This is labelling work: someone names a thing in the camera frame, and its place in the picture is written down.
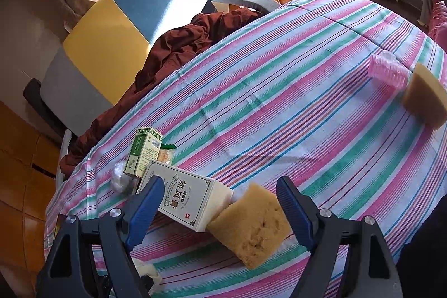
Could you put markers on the yellow sponge block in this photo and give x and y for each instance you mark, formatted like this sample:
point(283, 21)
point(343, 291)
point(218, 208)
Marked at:
point(251, 231)

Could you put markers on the pink cloth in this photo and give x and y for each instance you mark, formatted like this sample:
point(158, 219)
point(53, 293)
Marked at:
point(438, 18)

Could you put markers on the pink hair roller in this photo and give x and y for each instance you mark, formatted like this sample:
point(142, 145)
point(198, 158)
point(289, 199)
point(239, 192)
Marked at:
point(387, 71)

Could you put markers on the white plastic wad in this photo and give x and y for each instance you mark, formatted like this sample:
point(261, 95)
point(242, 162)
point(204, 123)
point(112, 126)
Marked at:
point(120, 177)

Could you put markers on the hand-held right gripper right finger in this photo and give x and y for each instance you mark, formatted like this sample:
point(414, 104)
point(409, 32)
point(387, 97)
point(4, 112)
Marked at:
point(297, 214)

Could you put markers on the striped bed sheet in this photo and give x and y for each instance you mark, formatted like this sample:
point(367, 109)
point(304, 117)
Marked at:
point(297, 92)

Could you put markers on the wooden wardrobe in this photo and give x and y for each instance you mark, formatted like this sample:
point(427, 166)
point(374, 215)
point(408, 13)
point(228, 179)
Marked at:
point(21, 179)

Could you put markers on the yellow sponge wedge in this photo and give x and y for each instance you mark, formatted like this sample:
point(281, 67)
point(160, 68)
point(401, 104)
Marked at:
point(424, 95)

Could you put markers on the cream loofah pad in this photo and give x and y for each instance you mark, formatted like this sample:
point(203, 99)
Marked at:
point(148, 275)

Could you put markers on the dark brown blanket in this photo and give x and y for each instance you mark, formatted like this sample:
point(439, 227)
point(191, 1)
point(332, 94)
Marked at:
point(167, 50)

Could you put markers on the green medicine box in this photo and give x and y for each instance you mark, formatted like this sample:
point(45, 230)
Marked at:
point(143, 151)

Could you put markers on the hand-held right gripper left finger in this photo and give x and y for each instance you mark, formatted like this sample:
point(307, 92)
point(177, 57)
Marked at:
point(145, 210)

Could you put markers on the grey yellow blue headboard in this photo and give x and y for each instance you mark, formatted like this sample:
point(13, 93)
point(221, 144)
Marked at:
point(104, 39)

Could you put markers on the small cracker packet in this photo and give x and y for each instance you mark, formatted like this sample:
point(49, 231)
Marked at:
point(167, 155)

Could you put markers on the white medicine box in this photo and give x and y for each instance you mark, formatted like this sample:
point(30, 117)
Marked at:
point(188, 196)

